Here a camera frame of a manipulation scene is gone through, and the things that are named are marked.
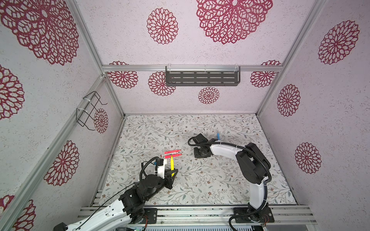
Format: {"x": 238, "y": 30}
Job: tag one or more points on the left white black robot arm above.
{"x": 129, "y": 208}

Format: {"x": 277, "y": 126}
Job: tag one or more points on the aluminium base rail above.
{"x": 224, "y": 208}

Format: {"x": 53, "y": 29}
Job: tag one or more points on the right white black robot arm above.
{"x": 255, "y": 169}

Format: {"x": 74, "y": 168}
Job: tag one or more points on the black wire wall rack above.
{"x": 93, "y": 116}

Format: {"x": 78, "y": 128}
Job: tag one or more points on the pink highlighter pen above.
{"x": 173, "y": 156}
{"x": 172, "y": 152}

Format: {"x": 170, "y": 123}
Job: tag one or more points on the dark metal wall shelf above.
{"x": 204, "y": 78}

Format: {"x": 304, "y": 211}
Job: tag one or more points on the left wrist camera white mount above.
{"x": 160, "y": 167}

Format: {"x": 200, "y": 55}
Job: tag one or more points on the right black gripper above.
{"x": 195, "y": 154}

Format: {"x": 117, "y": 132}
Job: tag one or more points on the yellow highlighter pen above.
{"x": 172, "y": 165}

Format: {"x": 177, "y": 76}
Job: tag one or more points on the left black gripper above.
{"x": 169, "y": 181}

